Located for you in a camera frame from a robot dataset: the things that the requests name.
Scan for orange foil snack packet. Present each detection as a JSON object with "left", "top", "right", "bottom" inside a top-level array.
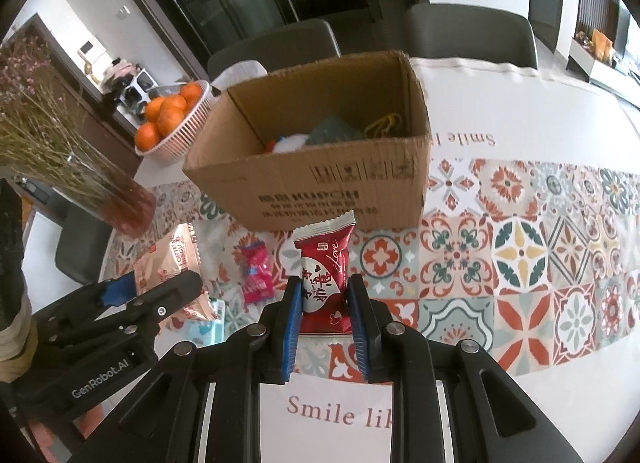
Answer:
[{"left": 132, "top": 223, "right": 226, "bottom": 334}]

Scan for pink snack packet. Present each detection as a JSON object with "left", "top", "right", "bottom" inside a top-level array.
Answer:
[{"left": 235, "top": 238, "right": 275, "bottom": 304}]

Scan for green knitted cloth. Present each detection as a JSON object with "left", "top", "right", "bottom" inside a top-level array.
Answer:
[{"left": 305, "top": 114, "right": 366, "bottom": 146}]

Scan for light blue tissue packet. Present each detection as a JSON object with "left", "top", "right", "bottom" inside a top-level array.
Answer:
[{"left": 187, "top": 298, "right": 228, "bottom": 346}]

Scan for grey dining chair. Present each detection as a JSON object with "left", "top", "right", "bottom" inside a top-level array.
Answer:
[
  {"left": 55, "top": 203, "right": 121, "bottom": 286},
  {"left": 207, "top": 19, "right": 342, "bottom": 79},
  {"left": 405, "top": 3, "right": 539, "bottom": 69}
]

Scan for yellow packets on cabinet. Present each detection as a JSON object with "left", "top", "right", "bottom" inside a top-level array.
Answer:
[{"left": 590, "top": 29, "right": 616, "bottom": 63}]

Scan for glass vase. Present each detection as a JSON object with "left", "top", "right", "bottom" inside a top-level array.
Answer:
[{"left": 65, "top": 153, "right": 157, "bottom": 238}]

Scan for white tv cabinet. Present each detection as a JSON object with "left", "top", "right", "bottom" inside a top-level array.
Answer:
[{"left": 570, "top": 38, "right": 640, "bottom": 96}]

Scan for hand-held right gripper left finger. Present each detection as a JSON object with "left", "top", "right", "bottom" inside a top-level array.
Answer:
[{"left": 70, "top": 274, "right": 304, "bottom": 463}]

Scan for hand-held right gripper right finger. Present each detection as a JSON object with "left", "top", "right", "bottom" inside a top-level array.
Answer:
[{"left": 347, "top": 273, "right": 586, "bottom": 463}]

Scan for dried flower bunch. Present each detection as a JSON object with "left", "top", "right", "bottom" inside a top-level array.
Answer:
[{"left": 0, "top": 36, "right": 131, "bottom": 204}]

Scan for white wall intercom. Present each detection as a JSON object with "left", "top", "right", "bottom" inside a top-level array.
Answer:
[{"left": 77, "top": 43, "right": 106, "bottom": 65}]

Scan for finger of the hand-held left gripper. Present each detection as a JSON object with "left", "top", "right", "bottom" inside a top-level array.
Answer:
[
  {"left": 119, "top": 270, "right": 204, "bottom": 340},
  {"left": 32, "top": 275, "right": 137, "bottom": 330}
]

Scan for red snack packet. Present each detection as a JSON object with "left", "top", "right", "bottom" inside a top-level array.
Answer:
[{"left": 292, "top": 210, "right": 357, "bottom": 335}]

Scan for white plush toy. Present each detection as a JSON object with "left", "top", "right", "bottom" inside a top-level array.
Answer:
[{"left": 272, "top": 133, "right": 313, "bottom": 151}]

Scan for white plastic fruit basket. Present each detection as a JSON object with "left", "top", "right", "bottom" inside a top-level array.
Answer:
[{"left": 134, "top": 79, "right": 215, "bottom": 165}]

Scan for yellow hair tie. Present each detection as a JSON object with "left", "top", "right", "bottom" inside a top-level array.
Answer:
[{"left": 364, "top": 113, "right": 405, "bottom": 138}]

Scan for brown cardboard box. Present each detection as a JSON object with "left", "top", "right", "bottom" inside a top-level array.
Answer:
[{"left": 182, "top": 50, "right": 432, "bottom": 233}]

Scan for white tissue paper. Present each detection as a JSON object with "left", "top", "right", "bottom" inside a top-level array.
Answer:
[{"left": 212, "top": 60, "right": 268, "bottom": 94}]

